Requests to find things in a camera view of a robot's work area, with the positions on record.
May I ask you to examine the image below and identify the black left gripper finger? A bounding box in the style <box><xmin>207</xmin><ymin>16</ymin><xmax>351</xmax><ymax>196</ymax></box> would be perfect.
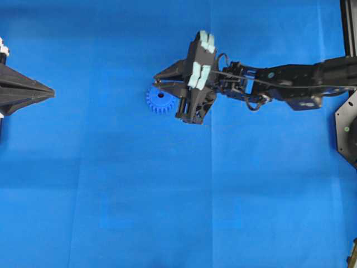
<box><xmin>1</xmin><ymin>90</ymin><xmax>55</xmax><ymax>116</ymax></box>
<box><xmin>1</xmin><ymin>64</ymin><xmax>55</xmax><ymax>98</ymax></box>

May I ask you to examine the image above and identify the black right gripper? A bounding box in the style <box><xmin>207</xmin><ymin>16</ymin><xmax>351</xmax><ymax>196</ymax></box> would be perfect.
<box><xmin>153</xmin><ymin>30</ymin><xmax>218</xmax><ymax>125</ymax></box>

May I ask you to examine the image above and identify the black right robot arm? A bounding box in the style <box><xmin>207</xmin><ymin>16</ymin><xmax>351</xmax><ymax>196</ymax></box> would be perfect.
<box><xmin>152</xmin><ymin>30</ymin><xmax>356</xmax><ymax>125</ymax></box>

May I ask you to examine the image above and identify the small blue gear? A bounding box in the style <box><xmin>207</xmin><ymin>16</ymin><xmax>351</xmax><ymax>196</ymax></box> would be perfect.
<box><xmin>146</xmin><ymin>87</ymin><xmax>175</xmax><ymax>114</ymax></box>

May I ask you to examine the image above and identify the blue table mat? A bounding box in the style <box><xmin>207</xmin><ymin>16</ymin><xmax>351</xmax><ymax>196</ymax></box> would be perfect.
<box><xmin>1</xmin><ymin>1</ymin><xmax>356</xmax><ymax>267</ymax></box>

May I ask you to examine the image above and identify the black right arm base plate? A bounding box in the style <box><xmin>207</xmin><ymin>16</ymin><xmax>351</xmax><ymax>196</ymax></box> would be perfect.
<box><xmin>335</xmin><ymin>92</ymin><xmax>356</xmax><ymax>169</ymax></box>

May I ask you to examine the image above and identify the black aluminium frame rail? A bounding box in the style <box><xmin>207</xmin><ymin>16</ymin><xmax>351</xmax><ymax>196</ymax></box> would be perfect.
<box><xmin>340</xmin><ymin>0</ymin><xmax>357</xmax><ymax>57</ymax></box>

